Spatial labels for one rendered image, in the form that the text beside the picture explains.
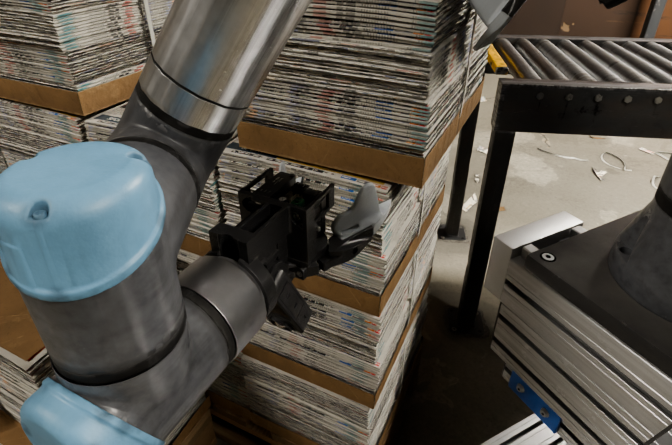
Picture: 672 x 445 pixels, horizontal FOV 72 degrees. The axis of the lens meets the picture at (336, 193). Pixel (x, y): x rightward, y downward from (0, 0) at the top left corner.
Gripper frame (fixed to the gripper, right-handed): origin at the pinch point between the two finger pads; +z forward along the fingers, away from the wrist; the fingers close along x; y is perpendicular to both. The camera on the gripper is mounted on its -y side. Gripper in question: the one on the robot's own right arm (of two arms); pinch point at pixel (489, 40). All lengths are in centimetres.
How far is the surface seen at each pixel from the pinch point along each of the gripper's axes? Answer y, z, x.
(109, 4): 56, 31, 7
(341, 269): -4.0, 34.0, 18.5
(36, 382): 20, 61, 48
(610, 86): -28, 6, -54
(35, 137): 57, 59, 19
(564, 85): -19, 11, -50
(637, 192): -98, 58, -167
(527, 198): -58, 81, -138
